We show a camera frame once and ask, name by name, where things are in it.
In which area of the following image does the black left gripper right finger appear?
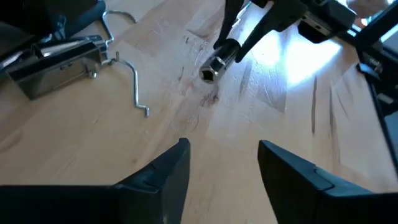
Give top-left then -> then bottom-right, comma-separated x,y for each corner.
257,139 -> 398,224

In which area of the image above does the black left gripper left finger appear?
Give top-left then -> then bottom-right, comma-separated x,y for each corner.
0,138 -> 191,224

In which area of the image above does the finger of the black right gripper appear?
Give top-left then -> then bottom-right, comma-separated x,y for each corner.
213,0 -> 245,49
235,0 -> 308,63

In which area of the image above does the silver extension bar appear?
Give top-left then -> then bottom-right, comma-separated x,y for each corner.
198,38 -> 242,85

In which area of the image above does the silver pegboard hook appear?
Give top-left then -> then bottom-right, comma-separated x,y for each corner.
102,51 -> 150,118
99,9 -> 137,47

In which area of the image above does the chrome rectangular tool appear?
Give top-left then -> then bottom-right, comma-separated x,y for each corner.
5,34 -> 109,101

